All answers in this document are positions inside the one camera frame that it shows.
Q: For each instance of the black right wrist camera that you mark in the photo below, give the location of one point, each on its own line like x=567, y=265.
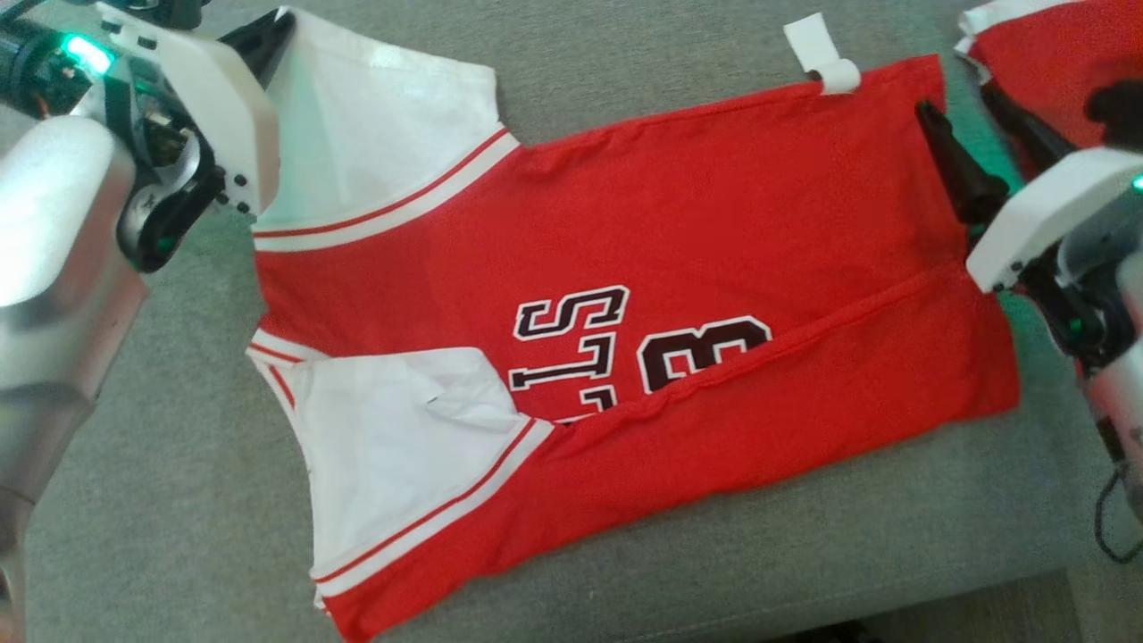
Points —
x=1116, y=112

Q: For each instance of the grey fabric ottoman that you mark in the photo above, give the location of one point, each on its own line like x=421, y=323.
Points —
x=804, y=527

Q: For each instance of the plain red shorts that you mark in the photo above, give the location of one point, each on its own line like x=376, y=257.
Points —
x=1045, y=62

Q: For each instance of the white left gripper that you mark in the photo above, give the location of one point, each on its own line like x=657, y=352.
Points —
x=214, y=116

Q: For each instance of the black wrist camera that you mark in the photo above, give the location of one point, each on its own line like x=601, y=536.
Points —
x=1116, y=112
x=36, y=71

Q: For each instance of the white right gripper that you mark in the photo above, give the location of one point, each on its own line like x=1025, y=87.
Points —
x=1045, y=214

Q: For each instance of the red basketball jersey white trim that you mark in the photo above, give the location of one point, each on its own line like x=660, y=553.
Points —
x=714, y=223

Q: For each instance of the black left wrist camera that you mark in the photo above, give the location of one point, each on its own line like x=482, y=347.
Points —
x=36, y=71

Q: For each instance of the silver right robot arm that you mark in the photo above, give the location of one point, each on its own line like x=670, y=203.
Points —
x=1121, y=402

